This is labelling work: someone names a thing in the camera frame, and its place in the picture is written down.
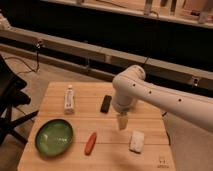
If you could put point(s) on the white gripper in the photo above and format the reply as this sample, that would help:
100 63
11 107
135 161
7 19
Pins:
122 121

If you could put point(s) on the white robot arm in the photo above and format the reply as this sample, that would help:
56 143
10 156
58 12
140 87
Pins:
130 86

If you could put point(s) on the white sponge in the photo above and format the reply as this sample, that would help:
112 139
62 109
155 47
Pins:
137 141

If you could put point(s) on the black rectangular block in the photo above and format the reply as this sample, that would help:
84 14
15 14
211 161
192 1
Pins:
106 104

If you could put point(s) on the white tube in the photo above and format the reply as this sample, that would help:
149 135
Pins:
69 100

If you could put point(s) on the green bowl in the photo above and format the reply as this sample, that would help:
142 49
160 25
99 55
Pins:
54 137

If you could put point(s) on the black office chair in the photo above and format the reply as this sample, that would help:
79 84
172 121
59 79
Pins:
11 95

